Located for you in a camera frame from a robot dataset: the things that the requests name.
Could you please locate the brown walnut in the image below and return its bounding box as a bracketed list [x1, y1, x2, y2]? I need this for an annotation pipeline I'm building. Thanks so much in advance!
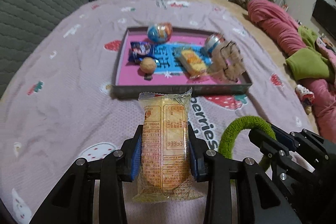
[139, 57, 157, 75]

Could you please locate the yellow wafer cake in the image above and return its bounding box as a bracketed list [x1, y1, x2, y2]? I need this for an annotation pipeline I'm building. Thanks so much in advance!
[175, 47, 208, 79]

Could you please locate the surprise egg toy left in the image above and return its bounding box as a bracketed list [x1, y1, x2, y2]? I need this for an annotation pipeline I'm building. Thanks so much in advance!
[147, 22, 173, 43]

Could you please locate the black television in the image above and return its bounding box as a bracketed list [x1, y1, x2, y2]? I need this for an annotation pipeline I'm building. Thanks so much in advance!
[312, 0, 336, 39]

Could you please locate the green fleece garment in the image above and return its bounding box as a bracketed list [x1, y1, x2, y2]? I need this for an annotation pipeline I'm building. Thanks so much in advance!
[286, 26, 335, 83]

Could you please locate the blue oreo cookie packet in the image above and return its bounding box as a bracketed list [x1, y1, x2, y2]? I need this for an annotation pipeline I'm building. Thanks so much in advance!
[128, 42, 154, 63]

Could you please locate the orange-back wafer cake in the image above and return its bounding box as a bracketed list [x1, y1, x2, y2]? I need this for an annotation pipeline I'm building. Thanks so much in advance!
[133, 90, 202, 203]

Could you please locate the pink quilt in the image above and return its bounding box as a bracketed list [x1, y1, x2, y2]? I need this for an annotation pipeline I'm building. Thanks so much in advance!
[247, 0, 335, 143]

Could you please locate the surprise egg toy right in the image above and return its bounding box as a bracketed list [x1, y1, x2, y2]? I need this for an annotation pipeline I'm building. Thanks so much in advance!
[203, 33, 225, 55]

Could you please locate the surprise egg toy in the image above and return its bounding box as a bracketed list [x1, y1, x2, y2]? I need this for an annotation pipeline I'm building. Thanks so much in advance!
[203, 33, 225, 55]
[147, 22, 173, 43]

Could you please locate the green fuzzy hair scrunchie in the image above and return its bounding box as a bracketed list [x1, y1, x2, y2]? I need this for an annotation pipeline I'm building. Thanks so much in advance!
[218, 116, 276, 159]

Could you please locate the beige spotted hair scrunchie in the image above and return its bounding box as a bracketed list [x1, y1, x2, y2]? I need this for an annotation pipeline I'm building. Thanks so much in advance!
[210, 41, 246, 83]

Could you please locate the pink strawberry print blanket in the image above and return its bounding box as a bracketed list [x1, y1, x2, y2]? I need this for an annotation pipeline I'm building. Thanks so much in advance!
[1, 0, 312, 223]

